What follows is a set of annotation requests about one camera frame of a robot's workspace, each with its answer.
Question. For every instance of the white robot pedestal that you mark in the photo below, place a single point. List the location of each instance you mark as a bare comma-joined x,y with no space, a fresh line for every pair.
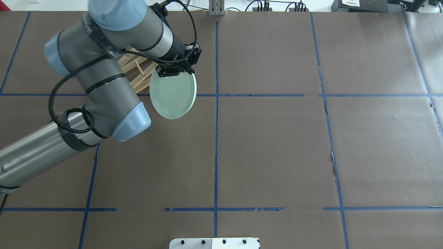
215,243

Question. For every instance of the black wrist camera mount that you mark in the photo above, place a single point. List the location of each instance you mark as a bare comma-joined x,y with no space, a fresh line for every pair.
160,9

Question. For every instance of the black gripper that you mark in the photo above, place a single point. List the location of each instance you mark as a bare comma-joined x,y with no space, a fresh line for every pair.
177,50

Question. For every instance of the black computer box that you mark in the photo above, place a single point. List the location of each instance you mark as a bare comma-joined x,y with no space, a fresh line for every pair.
375,6

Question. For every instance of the brown paper table cover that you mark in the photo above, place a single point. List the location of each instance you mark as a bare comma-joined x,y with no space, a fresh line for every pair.
309,131

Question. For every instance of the wooden plate rack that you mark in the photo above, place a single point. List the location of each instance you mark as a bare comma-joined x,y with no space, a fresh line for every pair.
138,69

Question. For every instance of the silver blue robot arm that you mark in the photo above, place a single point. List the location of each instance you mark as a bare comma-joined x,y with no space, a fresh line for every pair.
88,50

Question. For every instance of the light green plate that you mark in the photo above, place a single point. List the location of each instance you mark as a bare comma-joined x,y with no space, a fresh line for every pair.
173,96

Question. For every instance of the aluminium frame post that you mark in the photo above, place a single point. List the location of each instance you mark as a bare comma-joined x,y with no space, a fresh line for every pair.
216,7

